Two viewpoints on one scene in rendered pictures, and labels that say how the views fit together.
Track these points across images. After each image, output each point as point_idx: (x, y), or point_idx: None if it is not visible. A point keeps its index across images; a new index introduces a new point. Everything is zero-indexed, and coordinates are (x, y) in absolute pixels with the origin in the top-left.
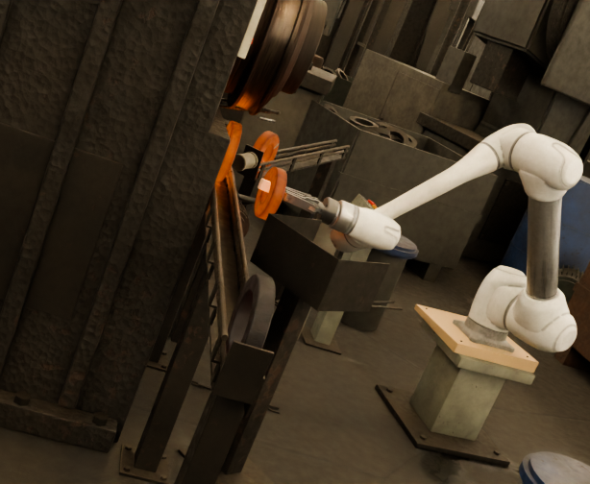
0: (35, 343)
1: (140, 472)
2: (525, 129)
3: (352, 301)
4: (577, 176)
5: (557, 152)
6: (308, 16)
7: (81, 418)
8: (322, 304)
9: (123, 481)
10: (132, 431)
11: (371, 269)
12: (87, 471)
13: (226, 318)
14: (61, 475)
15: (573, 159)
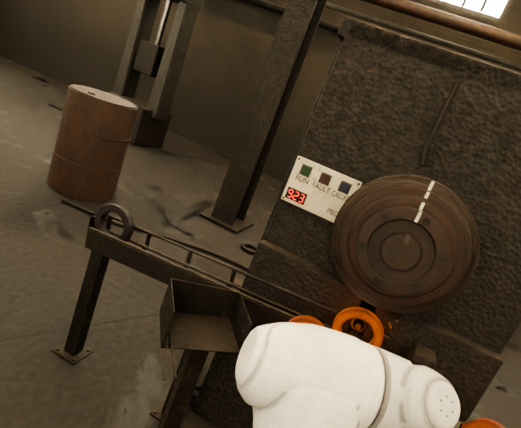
0: None
1: (162, 404)
2: (398, 357)
3: (162, 323)
4: (243, 364)
5: (282, 322)
6: (370, 205)
7: (200, 381)
8: (160, 307)
9: (159, 396)
10: (202, 426)
11: (170, 304)
12: (170, 385)
13: (116, 217)
14: (170, 374)
15: (257, 326)
